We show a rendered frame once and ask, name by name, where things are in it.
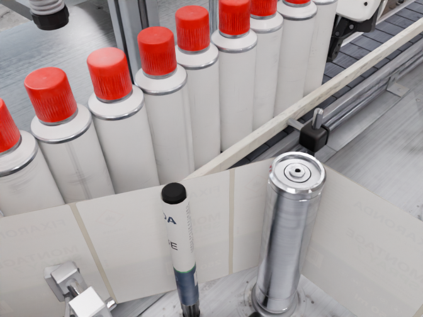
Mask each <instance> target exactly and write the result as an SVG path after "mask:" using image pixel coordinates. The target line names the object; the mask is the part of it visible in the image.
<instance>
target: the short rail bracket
mask: <svg viewBox="0 0 423 317"><path fill-rule="evenodd" d="M323 116H324V110H323V109H322V108H317V109H315V111H314V114H313V120H312V121H311V122H309V123H307V124H306V125H305V126H303V127H302V128H301V130H300V136H299V141H298V142H299V144H300V145H301V146H303V147H305V148H306V149H307V152H306V154H308V155H311V156H313V157H314V156H315V153H316V152H318V151H319V150H320V149H321V148H322V147H324V145H326V144H327V142H328V139H329V134H330V128H329V127H327V126H325V125H323V124H322V119H323Z"/></svg>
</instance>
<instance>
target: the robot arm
mask: <svg viewBox="0 0 423 317"><path fill-rule="evenodd" d="M387 1H388V0H338V3H337V9H336V15H335V19H334V25H333V29H332V34H331V38H330V44H329V50H328V54H327V60H326V63H327V62H332V61H333V60H334V59H335V58H336V57H337V55H338V53H339V50H340V48H341V45H342V43H343V40H344V38H347V37H348V36H349V35H351V34H353V33H355V32H363V33H372V32H374V30H375V26H376V20H378V19H379V18H380V16H381V14H382V12H383V10H384V8H385V6H386V3H387ZM339 16H342V18H341V19H340V21H339V23H338V25H337V22H338V19H339ZM357 21H363V22H362V23H358V22H357Z"/></svg>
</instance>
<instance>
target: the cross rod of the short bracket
mask: <svg viewBox="0 0 423 317"><path fill-rule="evenodd" d="M286 125H288V126H289V127H291V128H293V129H294V130H296V131H297V132H299V133H300V130H301V128H302V127H303V126H304V125H303V124H301V123H300V122H298V121H297V120H295V119H293V118H289V119H288V120H287V122H286Z"/></svg>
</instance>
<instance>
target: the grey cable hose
mask: <svg viewBox="0 0 423 317"><path fill-rule="evenodd" d="M28 2H29V5H30V7H31V9H30V13H31V17H32V19H33V22H34V24H36V25H37V27H38V28H39V29H41V30H45V31H52V30H58V29H60V28H63V27H64V26H65V25H67V24H68V22H69V12H68V9H67V6H66V4H65V3H64V2H63V0H28Z"/></svg>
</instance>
